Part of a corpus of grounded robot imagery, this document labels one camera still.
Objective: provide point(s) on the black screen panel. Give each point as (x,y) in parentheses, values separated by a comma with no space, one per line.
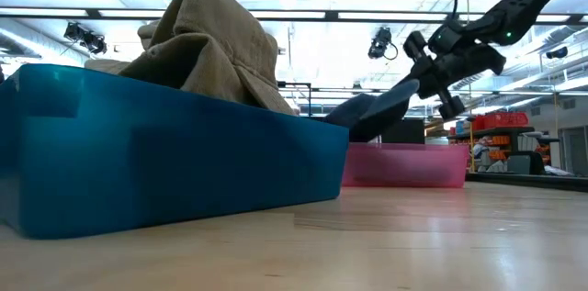
(409,132)

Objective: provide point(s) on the red storage crates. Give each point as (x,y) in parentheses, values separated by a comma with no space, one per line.
(500,120)

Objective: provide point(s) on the dark storage shelf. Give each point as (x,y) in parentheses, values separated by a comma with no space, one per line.
(496,132)

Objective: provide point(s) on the red plastic bin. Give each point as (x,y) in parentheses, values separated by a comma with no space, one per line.
(404,167)

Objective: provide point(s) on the black ceiling device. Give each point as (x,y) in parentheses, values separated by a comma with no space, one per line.
(557,52)

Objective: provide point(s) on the black office chair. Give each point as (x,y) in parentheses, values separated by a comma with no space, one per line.
(526,162)

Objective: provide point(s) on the black metal stand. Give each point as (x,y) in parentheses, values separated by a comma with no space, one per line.
(298,84)

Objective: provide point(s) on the blue plastic bin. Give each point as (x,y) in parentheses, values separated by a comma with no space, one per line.
(184,167)

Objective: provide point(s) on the black ceiling spotlight cluster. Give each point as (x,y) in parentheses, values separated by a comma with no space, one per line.
(85,36)

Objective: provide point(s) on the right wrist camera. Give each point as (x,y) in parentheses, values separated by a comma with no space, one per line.
(443,37)

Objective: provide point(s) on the black hanging camera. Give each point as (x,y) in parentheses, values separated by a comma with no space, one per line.
(380,43)

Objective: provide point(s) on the black aluminium table frame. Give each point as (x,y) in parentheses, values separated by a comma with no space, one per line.
(528,182)

